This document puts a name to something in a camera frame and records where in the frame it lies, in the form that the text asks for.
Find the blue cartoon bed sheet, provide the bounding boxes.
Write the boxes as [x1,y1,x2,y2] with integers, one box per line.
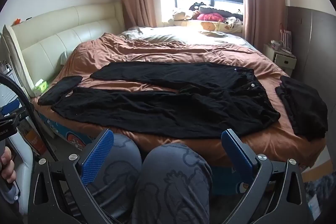
[39,108,101,151]

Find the cream padded headboard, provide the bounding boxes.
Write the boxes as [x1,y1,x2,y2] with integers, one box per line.
[3,2,125,98]

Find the pile of black clothes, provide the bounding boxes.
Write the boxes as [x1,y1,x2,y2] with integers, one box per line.
[275,75,329,142]

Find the green tissue pack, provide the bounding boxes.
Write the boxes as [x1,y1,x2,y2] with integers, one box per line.
[34,79,49,96]

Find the grey wardrobe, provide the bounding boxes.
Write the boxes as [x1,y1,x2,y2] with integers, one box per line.
[285,6,336,121]

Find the pale green pillow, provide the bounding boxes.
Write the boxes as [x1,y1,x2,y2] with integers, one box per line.
[59,50,76,66]

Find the beige plush toy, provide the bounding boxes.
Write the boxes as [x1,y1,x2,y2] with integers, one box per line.
[168,8,195,24]

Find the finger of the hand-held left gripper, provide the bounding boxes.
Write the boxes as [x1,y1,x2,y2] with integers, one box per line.
[0,101,35,127]

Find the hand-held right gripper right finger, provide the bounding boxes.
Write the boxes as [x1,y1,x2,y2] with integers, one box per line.
[221,129,309,224]

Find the white nightstand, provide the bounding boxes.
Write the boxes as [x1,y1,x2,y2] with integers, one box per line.
[263,43,298,78]

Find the black plush toy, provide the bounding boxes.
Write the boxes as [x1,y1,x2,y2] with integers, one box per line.
[189,2,210,12]

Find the person's left leg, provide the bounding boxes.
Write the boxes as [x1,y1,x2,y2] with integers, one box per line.
[85,133,143,224]

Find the person's knees in grey pyjamas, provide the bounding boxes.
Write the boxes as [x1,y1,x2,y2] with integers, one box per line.
[131,143,214,224]

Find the brown blanket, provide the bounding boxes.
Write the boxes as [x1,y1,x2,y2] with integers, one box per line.
[31,33,327,169]

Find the black pants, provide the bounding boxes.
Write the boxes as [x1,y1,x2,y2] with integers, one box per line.
[51,61,281,139]

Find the grey shaggy rug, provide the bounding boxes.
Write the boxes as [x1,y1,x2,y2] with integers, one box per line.
[302,177,334,219]

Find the folded black garment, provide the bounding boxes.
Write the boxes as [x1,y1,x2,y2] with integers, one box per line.
[37,75,83,106]

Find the spotted plush toy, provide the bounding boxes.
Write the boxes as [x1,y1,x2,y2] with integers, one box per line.
[224,17,242,28]

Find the red plush toy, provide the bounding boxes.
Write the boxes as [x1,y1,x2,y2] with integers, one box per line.
[197,13,225,22]

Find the person's left hand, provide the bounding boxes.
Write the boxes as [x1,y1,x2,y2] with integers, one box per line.
[0,147,17,184]

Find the long dark plush toy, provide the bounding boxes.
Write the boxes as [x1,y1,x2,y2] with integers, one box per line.
[198,5,244,18]

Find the orange box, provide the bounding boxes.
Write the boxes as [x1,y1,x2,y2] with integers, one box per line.
[24,127,47,156]

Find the black cable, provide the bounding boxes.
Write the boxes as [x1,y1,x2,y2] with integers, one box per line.
[0,74,60,162]

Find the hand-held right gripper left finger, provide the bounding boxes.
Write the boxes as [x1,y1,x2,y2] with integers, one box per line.
[28,128,115,224]

